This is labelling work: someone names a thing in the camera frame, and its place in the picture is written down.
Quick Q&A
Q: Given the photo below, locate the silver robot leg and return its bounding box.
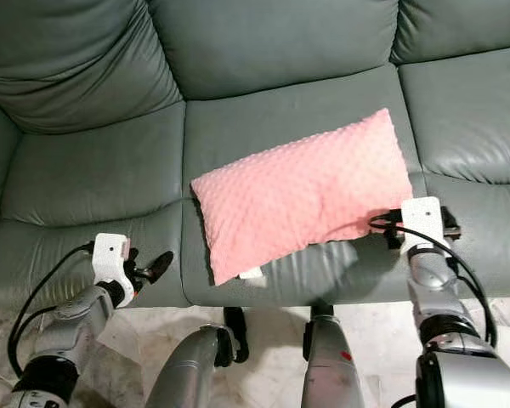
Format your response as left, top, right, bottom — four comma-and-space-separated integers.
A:
143, 306, 249, 408
300, 303, 366, 408

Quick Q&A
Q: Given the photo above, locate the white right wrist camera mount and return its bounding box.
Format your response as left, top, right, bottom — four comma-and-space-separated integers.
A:
399, 196, 445, 252

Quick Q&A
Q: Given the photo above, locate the silver left robot leg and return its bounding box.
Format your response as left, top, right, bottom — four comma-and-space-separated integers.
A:
143, 306, 249, 408

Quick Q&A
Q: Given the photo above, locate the silver right robot leg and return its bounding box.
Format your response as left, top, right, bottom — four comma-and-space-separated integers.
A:
300, 303, 366, 408

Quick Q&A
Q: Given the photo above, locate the pink dotted pillow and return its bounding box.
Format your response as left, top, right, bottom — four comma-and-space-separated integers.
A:
190, 108, 415, 287

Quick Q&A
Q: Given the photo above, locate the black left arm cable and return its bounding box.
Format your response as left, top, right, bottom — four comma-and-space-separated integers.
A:
7, 242, 96, 379

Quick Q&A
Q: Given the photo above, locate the grey-green leather sofa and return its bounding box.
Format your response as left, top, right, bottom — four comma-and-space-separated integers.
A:
0, 0, 510, 311

